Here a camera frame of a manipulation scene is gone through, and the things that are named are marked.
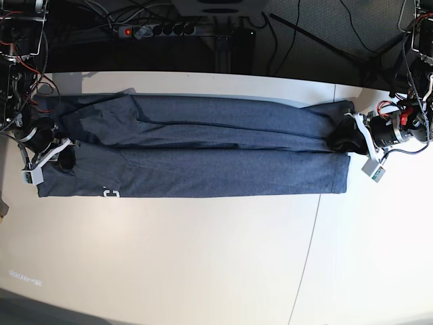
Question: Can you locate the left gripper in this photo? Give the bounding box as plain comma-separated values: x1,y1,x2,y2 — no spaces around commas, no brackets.
326,108,430,163

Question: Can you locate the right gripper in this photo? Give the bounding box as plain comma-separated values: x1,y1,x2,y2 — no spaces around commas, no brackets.
15,118,78,171

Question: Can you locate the blue T-shirt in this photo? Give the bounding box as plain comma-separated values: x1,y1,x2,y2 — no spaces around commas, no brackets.
37,93,355,198

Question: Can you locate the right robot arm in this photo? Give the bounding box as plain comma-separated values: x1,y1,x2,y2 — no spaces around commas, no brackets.
1,1,76,171

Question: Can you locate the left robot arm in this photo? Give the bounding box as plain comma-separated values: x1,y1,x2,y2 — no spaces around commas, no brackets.
58,59,432,175

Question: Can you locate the black tripod stand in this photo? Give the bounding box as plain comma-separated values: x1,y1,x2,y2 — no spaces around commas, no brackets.
269,12,407,85

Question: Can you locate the white label on table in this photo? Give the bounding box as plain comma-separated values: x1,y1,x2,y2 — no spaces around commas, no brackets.
8,269,42,281

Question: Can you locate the black power adapter brick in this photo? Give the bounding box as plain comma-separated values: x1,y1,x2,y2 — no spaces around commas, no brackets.
231,28,256,74

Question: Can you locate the white power strip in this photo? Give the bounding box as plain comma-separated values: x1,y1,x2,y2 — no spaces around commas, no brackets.
117,22,198,40

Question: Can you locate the grey box under table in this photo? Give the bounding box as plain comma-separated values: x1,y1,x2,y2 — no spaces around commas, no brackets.
171,0,269,16

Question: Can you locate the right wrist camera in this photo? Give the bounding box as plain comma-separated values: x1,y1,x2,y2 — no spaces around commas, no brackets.
22,167,44,186

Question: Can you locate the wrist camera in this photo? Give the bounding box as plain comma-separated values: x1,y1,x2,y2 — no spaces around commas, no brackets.
362,159,386,183
22,167,44,186

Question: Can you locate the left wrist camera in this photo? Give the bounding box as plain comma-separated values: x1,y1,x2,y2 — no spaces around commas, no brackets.
362,159,386,183

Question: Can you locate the aluminium frame profile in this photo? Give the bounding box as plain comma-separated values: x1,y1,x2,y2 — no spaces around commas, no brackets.
212,16,233,74

